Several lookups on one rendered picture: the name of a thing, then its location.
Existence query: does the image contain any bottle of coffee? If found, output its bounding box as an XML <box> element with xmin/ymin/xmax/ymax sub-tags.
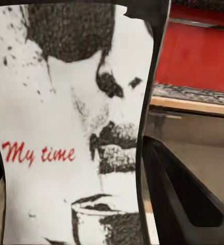
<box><xmin>0</xmin><ymin>0</ymin><xmax>172</xmax><ymax>245</ymax></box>

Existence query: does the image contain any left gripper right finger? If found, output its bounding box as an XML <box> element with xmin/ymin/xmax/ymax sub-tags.
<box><xmin>142</xmin><ymin>136</ymin><xmax>224</xmax><ymax>245</ymax></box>

